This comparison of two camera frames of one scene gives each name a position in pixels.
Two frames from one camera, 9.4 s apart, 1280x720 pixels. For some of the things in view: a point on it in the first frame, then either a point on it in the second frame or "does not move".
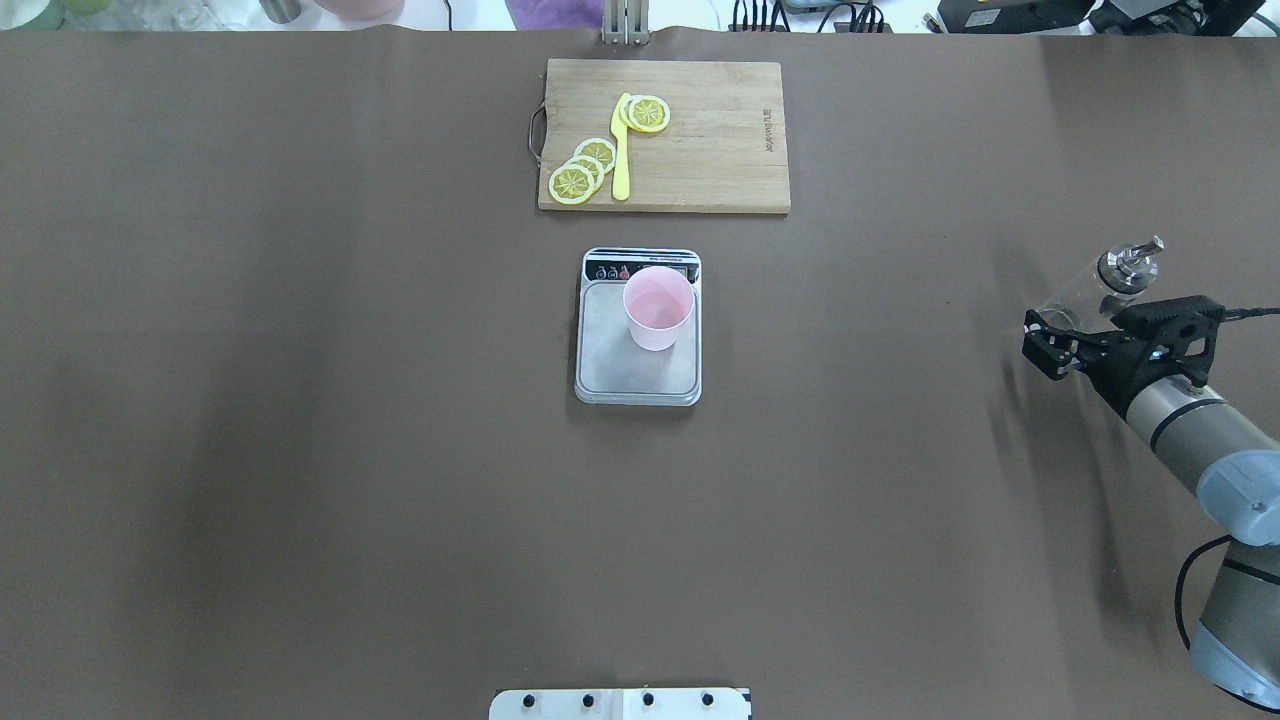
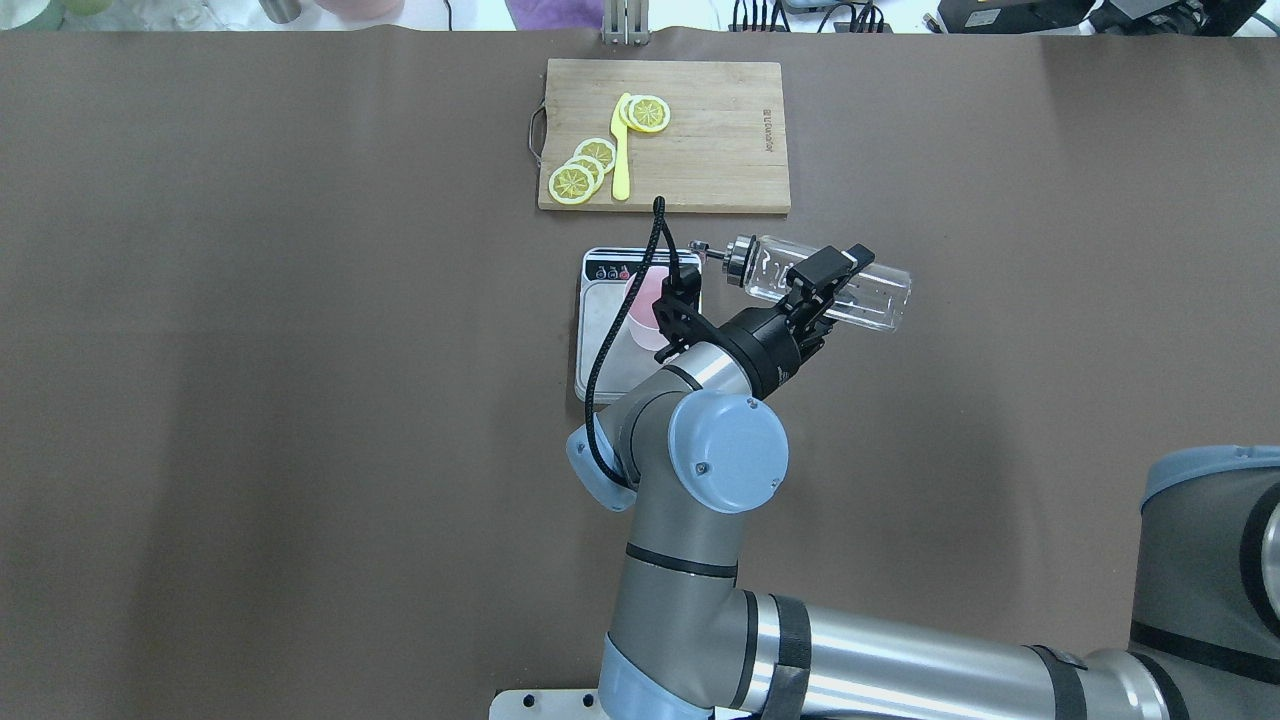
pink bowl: [362, 9] does not move
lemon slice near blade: [644, 113] does not move
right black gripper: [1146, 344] -> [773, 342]
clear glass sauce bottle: [1123, 270] -> [875, 293]
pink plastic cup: [656, 300] does not move
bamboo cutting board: [724, 149] does not move
